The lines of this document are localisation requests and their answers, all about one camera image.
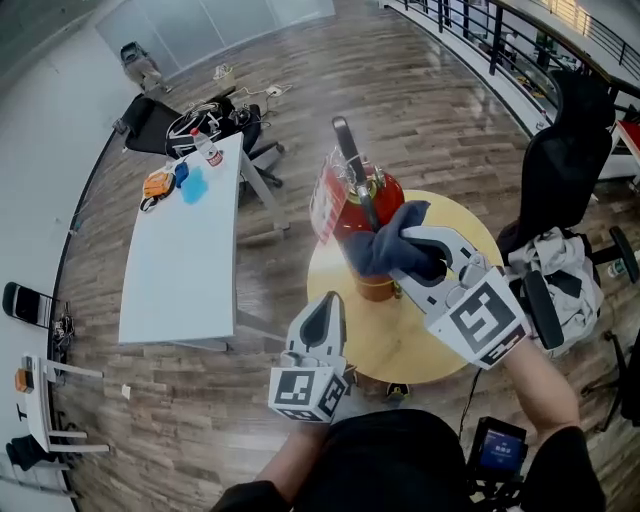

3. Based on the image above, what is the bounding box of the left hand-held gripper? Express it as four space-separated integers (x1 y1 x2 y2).
268 291 351 425

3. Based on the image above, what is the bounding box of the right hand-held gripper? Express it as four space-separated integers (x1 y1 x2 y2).
389 225 529 370

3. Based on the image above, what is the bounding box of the dark blue cloth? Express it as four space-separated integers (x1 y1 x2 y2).
343 199 441 279

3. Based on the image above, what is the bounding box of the red fire extinguisher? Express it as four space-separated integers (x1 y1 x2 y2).
308 115 406 304

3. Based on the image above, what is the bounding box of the person's left forearm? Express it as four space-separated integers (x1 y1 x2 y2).
252 429 331 496

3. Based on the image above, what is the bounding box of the person's right forearm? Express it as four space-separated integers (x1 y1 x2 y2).
492 342 584 441

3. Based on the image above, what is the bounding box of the round yellow wooden table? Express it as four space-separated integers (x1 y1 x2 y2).
305 188 505 385

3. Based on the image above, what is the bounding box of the grey clothing pile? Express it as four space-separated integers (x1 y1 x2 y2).
507 227 605 359

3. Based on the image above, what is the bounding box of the person's black shirt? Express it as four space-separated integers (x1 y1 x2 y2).
209 408 609 512

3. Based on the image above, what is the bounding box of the white desk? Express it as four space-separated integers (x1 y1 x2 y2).
117 130 292 354

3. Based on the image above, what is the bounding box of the black mesh office chair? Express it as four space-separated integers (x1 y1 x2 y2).
497 69 640 351

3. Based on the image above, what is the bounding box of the black chest-mounted screen device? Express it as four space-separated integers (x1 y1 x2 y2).
467 415 530 496

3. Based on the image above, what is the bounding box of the light blue cloth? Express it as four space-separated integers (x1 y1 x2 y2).
179 165 209 205

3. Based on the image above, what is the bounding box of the red label water bottle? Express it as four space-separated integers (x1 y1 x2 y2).
189 127 225 169

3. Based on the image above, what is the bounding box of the orange pouch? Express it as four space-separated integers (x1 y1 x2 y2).
139 168 177 214

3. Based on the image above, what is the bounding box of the red top white table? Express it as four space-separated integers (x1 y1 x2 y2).
599 117 640 184

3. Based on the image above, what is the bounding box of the black metal railing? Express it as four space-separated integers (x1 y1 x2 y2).
387 0 640 101

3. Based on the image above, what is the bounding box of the black white backpack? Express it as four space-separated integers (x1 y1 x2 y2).
167 102 224 156

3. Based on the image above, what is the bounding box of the small white table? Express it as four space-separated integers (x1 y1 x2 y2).
19 352 111 456

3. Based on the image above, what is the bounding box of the black garment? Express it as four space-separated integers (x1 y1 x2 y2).
5 434 56 471

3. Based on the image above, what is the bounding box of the black cable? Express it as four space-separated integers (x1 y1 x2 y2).
459 369 480 436

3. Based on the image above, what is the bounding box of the tangle of cables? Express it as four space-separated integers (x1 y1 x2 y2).
52 302 76 351

